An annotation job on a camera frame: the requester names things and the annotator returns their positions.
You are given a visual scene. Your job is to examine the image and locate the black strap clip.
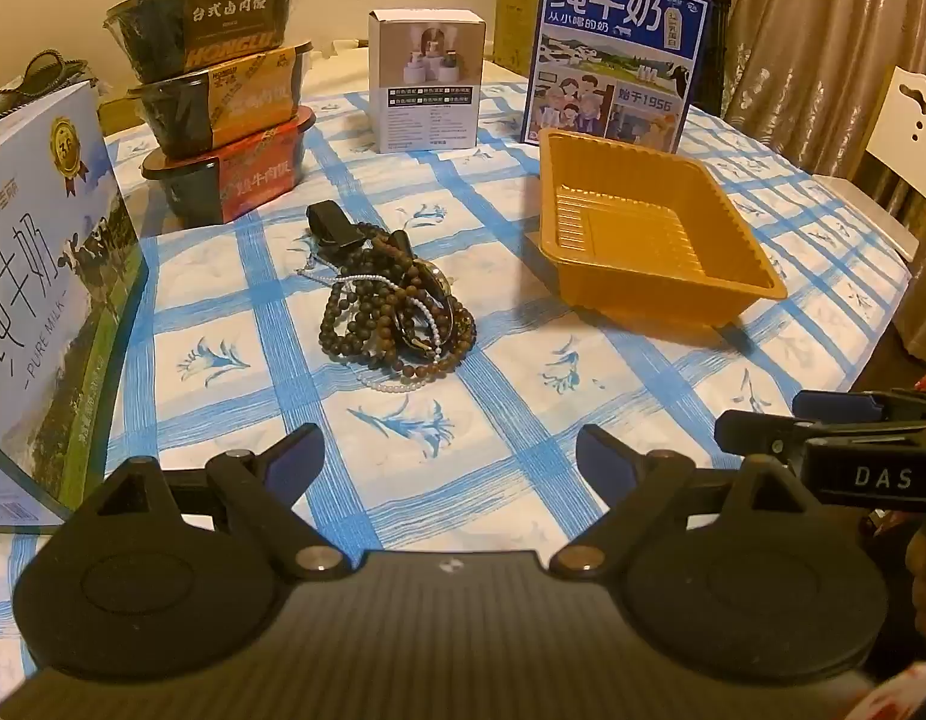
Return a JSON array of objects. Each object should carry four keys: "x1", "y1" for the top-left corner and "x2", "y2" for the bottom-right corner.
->
[{"x1": 305, "y1": 200, "x2": 375, "y2": 251}]

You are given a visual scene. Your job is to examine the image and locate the dark blue milk carton box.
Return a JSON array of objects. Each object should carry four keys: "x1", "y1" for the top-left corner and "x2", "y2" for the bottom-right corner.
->
[{"x1": 520, "y1": 0, "x2": 714, "y2": 156}]

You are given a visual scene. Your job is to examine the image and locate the beige shiny curtain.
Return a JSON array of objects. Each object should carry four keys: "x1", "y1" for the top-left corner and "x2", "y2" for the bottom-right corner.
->
[{"x1": 721, "y1": 0, "x2": 926, "y2": 391}]

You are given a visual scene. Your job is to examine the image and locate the large cardboard box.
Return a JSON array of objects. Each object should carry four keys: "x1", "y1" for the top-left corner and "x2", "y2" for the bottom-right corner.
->
[{"x1": 496, "y1": 0, "x2": 578, "y2": 80}]

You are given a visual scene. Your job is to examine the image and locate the bag with black rope handles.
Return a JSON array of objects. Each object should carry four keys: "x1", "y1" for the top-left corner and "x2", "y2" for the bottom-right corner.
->
[{"x1": 0, "y1": 49, "x2": 98, "y2": 126}]

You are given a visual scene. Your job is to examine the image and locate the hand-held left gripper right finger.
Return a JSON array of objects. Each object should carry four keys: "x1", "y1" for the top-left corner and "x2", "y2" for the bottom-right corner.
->
[{"x1": 548, "y1": 423, "x2": 815, "y2": 581}]

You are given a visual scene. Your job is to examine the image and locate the orange plastic tray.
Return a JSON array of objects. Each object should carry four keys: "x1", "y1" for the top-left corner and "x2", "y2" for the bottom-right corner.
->
[{"x1": 535, "y1": 127, "x2": 789, "y2": 330}]

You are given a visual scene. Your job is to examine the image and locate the white pearl bracelet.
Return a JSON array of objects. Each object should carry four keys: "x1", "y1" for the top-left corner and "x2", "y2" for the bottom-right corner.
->
[{"x1": 301, "y1": 264, "x2": 446, "y2": 361}]

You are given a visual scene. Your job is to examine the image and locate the small white product box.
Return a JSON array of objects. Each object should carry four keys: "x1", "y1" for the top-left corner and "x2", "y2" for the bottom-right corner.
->
[{"x1": 368, "y1": 7, "x2": 486, "y2": 154}]

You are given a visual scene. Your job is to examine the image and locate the pale blue milk carton box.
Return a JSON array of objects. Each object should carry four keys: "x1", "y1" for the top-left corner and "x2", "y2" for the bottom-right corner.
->
[{"x1": 0, "y1": 79, "x2": 150, "y2": 527}]

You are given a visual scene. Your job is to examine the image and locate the flat brown cardboard box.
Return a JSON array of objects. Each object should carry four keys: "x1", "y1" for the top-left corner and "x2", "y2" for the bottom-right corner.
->
[{"x1": 95, "y1": 92, "x2": 161, "y2": 140}]

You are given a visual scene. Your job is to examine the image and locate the white wooden chair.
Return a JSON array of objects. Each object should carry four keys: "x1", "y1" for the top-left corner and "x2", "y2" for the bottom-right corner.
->
[{"x1": 811, "y1": 66, "x2": 926, "y2": 265}]

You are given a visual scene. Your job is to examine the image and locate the red white packet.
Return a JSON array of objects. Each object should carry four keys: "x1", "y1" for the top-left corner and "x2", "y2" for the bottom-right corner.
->
[{"x1": 838, "y1": 679, "x2": 926, "y2": 720}]

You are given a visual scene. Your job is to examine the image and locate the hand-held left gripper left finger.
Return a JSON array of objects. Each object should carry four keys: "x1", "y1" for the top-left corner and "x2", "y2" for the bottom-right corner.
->
[{"x1": 94, "y1": 423, "x2": 352, "y2": 582}]

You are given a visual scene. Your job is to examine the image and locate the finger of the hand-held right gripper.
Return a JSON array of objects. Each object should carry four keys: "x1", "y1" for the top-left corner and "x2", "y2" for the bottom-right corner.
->
[
  {"x1": 713, "y1": 408, "x2": 810, "y2": 467},
  {"x1": 792, "y1": 389, "x2": 896, "y2": 425}
]

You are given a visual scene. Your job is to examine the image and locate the black instant rice bowl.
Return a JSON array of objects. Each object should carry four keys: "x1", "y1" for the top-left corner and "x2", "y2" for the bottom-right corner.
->
[{"x1": 104, "y1": 0, "x2": 304, "y2": 85}]

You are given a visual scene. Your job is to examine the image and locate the gold label instant rice bowl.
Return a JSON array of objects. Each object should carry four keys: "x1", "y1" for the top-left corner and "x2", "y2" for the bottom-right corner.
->
[{"x1": 127, "y1": 41, "x2": 315, "y2": 160}]

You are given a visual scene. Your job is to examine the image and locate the red instant rice bowl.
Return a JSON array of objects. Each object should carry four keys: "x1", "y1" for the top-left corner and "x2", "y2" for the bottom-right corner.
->
[{"x1": 140, "y1": 106, "x2": 318, "y2": 225}]

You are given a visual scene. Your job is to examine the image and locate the pile of bead bracelets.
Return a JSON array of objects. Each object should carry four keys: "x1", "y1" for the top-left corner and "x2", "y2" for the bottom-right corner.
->
[{"x1": 298, "y1": 219, "x2": 479, "y2": 395}]

